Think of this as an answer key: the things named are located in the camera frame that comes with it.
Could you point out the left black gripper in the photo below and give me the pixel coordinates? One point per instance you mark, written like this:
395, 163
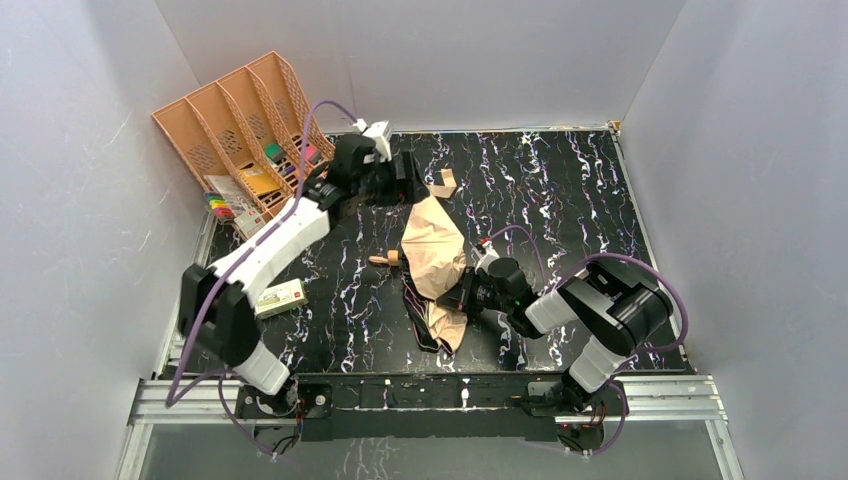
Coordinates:
403, 177

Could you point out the colourful marker set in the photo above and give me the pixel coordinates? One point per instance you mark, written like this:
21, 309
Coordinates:
219, 207

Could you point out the yellow notepad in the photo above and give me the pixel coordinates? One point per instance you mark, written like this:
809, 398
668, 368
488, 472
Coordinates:
258, 181

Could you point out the green eraser block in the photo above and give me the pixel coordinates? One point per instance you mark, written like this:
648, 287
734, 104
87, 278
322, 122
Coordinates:
275, 153

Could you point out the beige folding umbrella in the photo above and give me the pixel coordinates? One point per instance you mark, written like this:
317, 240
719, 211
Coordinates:
432, 254

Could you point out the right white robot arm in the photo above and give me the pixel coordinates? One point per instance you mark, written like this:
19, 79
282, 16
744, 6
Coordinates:
618, 300

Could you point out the pink eraser block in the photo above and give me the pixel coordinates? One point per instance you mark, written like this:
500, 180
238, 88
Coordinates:
312, 155

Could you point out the white paper card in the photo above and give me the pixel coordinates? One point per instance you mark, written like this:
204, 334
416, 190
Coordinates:
226, 187

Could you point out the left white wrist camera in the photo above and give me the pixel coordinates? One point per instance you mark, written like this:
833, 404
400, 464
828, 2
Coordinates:
380, 132

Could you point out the orange plastic file organizer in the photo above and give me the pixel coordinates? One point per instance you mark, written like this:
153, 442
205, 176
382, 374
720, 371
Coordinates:
224, 126

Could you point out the small white green box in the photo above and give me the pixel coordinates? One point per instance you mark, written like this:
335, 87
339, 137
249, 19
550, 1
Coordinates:
280, 298

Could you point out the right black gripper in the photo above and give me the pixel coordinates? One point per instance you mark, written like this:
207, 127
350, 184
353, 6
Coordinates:
460, 299

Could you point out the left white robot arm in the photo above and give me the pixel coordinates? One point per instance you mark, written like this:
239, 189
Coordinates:
217, 302

